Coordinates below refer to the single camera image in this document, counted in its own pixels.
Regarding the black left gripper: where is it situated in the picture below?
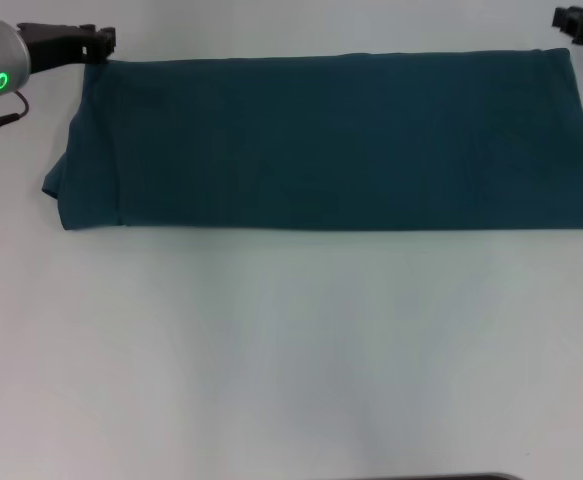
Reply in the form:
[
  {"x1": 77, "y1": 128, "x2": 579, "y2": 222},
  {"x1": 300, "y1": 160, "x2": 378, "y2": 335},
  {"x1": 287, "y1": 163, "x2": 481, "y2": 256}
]
[{"x1": 16, "y1": 22, "x2": 118, "y2": 75}]

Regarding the teal T-shirt with FREE print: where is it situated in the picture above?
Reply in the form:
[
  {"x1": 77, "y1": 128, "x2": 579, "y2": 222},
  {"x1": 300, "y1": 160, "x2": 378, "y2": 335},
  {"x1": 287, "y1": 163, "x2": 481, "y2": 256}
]
[{"x1": 40, "y1": 47, "x2": 583, "y2": 234}]

